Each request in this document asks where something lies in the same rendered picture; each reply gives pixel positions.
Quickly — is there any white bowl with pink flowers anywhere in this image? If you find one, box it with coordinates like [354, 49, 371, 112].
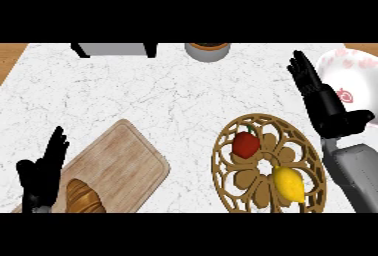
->
[315, 47, 378, 128]

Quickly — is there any grey and black appliance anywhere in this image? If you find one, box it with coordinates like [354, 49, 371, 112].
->
[69, 43, 160, 59]

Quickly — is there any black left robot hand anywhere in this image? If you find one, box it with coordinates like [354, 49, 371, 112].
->
[15, 125, 71, 214]

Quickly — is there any round wooden openwork placemat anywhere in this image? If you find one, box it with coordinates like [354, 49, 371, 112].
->
[211, 113, 329, 214]

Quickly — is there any wooden cutting board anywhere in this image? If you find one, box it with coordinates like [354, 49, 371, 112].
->
[12, 118, 173, 214]

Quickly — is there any red bell pepper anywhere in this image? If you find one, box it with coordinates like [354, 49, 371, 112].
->
[230, 124, 261, 160]

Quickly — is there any brown bread loaf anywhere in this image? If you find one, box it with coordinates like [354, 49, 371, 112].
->
[65, 178, 108, 214]

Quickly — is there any grey pot with brown rim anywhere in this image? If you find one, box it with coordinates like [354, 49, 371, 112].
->
[183, 43, 232, 63]

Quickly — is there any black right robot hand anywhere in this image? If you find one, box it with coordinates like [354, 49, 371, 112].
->
[287, 50, 377, 140]

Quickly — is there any yellow lemon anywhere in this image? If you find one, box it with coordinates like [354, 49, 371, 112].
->
[272, 165, 307, 204]

